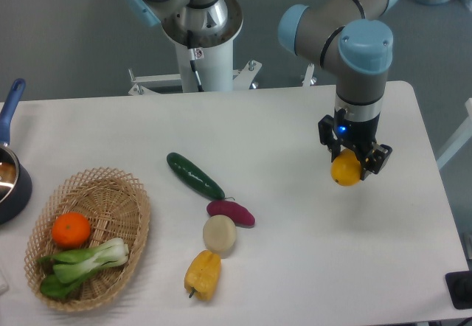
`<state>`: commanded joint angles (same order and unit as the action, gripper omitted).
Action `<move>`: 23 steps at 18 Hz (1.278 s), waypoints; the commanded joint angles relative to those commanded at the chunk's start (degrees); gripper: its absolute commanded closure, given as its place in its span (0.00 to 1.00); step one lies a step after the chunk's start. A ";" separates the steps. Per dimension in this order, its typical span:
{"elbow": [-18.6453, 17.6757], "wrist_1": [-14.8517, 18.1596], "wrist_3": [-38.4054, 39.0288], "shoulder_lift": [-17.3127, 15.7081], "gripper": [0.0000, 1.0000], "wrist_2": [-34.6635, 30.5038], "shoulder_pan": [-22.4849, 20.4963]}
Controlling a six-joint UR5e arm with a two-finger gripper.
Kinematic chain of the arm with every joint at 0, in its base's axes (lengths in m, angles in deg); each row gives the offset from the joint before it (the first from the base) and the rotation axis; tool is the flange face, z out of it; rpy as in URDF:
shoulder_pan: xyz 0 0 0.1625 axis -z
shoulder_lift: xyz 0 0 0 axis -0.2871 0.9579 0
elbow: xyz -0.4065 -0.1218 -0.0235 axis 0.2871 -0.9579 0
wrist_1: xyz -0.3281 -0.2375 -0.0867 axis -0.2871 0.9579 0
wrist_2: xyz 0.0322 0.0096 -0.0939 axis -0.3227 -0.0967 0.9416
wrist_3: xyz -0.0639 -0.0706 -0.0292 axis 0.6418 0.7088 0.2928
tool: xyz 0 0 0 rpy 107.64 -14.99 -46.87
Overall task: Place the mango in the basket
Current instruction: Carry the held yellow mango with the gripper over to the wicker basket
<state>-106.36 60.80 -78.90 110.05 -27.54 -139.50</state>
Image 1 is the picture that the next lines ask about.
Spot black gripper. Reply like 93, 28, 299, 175
318, 109, 392, 181

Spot yellow mango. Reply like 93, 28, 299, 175
330, 148, 361, 187

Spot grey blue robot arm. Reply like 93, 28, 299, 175
126, 0, 397, 179

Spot woven wicker basket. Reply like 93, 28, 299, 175
24, 167, 150, 312

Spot purple sweet potato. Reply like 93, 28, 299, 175
206, 200, 256, 226

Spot beige round potato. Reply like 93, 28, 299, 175
202, 215, 237, 257

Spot dark green cucumber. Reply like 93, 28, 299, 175
166, 152, 226, 201

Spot black device at edge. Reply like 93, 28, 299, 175
445, 271, 471, 310

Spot yellow bell pepper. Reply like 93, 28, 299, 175
184, 250, 221, 301

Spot orange tangerine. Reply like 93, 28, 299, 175
51, 212, 91, 249

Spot green bok choy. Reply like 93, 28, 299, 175
38, 237, 130, 299

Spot white frame at right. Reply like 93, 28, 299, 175
436, 98, 471, 170

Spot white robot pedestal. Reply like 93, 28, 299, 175
128, 40, 262, 96

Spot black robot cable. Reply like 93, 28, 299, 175
185, 30, 205, 93

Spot blue handled saucepan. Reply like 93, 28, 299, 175
1, 78, 32, 225

